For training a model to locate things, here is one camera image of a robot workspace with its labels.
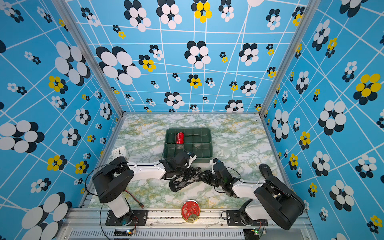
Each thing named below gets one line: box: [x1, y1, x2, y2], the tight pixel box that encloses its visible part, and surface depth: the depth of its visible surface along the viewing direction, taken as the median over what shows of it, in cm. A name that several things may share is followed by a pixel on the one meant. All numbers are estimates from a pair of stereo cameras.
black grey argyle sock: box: [169, 167, 202, 193], surface depth 86 cm
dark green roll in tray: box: [167, 133, 176, 144], surface depth 101 cm
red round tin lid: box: [181, 199, 201, 223], surface depth 74 cm
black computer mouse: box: [259, 163, 273, 179], surface depth 89 cm
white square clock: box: [112, 146, 130, 160], surface depth 96 cm
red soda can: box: [176, 132, 185, 144], surface depth 100 cm
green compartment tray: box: [163, 128, 213, 163], surface depth 101 cm
